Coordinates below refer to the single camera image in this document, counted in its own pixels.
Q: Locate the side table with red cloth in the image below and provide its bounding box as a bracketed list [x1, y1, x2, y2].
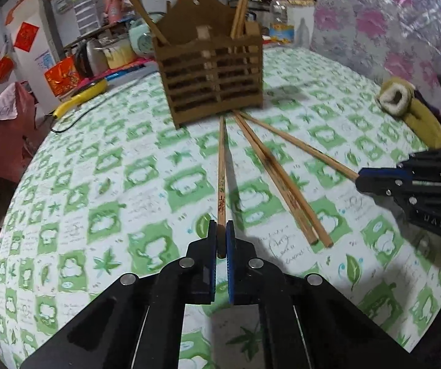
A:
[0, 81, 38, 183]

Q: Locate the plastic drawer tower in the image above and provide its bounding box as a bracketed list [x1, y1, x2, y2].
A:
[72, 0, 100, 37]

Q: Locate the clear plastic bottle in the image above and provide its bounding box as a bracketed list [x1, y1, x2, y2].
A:
[270, 0, 295, 43]

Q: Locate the steel electric kettle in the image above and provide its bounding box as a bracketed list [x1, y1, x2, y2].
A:
[75, 38, 108, 77]

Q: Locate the white refrigerator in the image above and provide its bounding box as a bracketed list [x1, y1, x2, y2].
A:
[5, 0, 65, 97]

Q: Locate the yellow cooking pot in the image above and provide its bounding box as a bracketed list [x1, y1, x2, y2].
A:
[103, 44, 137, 69]

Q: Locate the olive plush boot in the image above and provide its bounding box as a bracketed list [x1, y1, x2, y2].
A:
[374, 77, 441, 150]

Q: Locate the yellow handled electric tool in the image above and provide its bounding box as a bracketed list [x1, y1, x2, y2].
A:
[51, 80, 108, 120]

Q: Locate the green patterned tablecloth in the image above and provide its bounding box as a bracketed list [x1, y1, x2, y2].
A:
[0, 46, 441, 369]

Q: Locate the white carton box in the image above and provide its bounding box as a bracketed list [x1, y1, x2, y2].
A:
[293, 0, 316, 49]

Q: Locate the brown wooden chopstick holder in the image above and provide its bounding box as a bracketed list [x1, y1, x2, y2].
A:
[153, 0, 264, 129]

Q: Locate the floral plastic sheet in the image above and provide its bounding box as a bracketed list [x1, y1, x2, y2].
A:
[309, 0, 441, 124]

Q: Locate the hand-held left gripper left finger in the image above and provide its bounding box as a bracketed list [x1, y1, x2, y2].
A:
[21, 221, 218, 369]

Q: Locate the black power cable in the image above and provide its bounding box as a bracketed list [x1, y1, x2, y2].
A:
[49, 72, 160, 133]

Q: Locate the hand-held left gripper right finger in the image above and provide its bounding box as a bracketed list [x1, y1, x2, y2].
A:
[225, 221, 421, 369]

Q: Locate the pink thermos jug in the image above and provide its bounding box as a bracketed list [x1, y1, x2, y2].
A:
[103, 0, 125, 24]

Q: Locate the brown wooden chopstick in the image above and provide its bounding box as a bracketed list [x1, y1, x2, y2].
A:
[236, 0, 252, 39]
[230, 0, 246, 40]
[121, 0, 168, 46]
[240, 114, 334, 248]
[233, 111, 320, 245]
[217, 117, 228, 259]
[241, 111, 360, 182]

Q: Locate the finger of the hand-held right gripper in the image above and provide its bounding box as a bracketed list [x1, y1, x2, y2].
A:
[396, 149, 441, 175]
[356, 166, 441, 197]

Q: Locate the red gift bag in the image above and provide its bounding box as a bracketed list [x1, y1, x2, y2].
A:
[44, 57, 81, 95]

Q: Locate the red diamond paper poster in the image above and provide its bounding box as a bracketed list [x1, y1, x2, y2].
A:
[14, 22, 40, 52]

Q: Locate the light green rice cooker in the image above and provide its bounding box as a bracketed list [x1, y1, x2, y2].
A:
[128, 21, 157, 58]

